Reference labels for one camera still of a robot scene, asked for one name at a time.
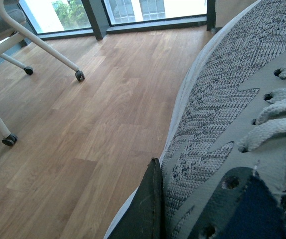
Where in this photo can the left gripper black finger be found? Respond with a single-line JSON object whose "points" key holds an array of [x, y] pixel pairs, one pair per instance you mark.
{"points": [[140, 217]]}

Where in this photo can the grey knit sneaker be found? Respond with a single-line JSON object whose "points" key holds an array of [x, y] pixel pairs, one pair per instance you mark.
{"points": [[224, 163]]}

